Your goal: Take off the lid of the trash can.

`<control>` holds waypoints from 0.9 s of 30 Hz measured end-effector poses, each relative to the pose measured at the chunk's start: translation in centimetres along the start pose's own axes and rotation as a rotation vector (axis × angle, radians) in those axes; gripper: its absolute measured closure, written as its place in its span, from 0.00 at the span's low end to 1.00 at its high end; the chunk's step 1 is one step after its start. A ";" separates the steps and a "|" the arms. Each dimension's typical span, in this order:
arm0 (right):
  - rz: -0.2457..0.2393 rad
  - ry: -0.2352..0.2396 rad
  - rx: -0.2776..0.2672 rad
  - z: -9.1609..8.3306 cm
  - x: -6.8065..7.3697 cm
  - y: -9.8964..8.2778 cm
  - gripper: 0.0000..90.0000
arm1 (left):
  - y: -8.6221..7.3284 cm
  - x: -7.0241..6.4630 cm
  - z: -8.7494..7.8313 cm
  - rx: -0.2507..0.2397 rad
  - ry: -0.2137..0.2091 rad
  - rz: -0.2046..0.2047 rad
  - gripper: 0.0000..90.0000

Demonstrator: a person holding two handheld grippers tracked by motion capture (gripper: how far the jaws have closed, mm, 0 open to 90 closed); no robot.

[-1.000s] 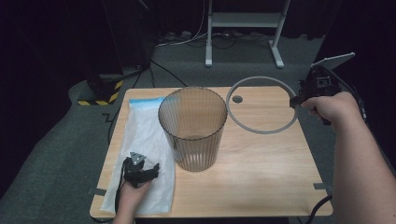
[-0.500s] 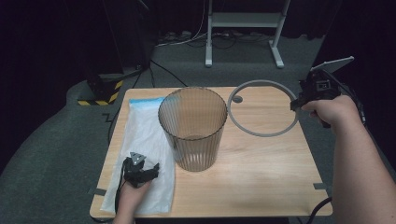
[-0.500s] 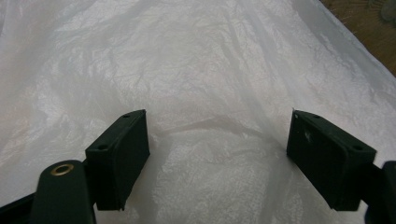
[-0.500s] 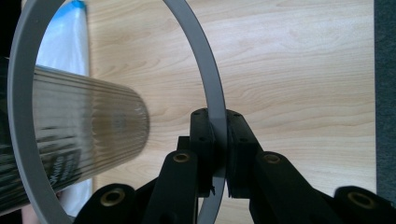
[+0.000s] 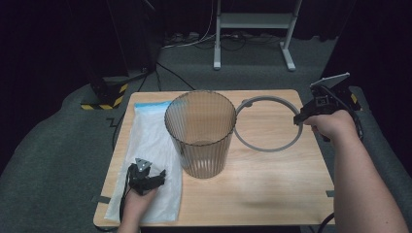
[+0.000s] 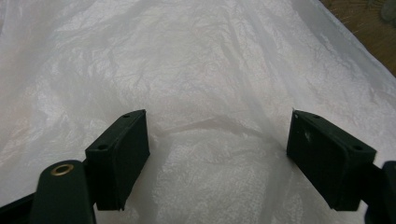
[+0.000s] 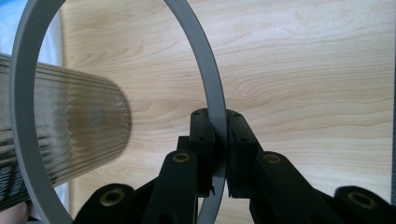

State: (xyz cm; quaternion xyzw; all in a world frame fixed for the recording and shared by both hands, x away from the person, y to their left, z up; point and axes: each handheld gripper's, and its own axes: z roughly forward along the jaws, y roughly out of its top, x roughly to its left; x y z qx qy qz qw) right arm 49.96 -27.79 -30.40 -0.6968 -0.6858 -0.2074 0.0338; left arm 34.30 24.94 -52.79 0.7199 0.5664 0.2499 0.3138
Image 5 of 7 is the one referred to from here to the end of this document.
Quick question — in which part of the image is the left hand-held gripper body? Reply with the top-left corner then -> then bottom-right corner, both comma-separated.
127,157 -> 159,197

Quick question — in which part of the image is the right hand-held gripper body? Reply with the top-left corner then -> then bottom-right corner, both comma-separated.
299,72 -> 353,118

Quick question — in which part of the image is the white plastic bag blue edge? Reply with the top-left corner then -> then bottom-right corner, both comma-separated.
104,100 -> 185,224

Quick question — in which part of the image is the grey bin rim ring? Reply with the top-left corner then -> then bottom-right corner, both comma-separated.
233,95 -> 304,153

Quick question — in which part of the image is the grey ribbed waste bin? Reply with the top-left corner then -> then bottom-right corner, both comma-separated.
163,89 -> 238,180

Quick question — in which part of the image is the person's right hand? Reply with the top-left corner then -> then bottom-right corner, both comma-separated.
304,110 -> 359,141

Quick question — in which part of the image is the person's left hand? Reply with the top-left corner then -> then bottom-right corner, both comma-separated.
120,187 -> 158,224

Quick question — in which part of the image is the black hazard-striped stand base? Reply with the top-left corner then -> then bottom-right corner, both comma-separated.
336,84 -> 362,112
80,72 -> 130,111

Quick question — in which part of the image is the grey power strip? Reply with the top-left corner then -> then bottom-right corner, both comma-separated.
165,31 -> 201,46

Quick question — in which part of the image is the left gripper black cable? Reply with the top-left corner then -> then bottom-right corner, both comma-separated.
119,164 -> 132,224

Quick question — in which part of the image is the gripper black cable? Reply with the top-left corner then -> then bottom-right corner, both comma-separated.
317,85 -> 364,233
119,164 -> 132,224

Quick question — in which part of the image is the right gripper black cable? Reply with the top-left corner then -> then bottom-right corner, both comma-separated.
317,85 -> 364,233

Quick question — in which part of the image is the black floor cable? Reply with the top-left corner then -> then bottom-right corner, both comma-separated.
154,61 -> 197,91
106,111 -> 126,151

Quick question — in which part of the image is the grey metal stand frame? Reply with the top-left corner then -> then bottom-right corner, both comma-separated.
212,0 -> 303,73

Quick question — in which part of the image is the white floor cable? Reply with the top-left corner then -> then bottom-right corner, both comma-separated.
161,0 -> 217,50

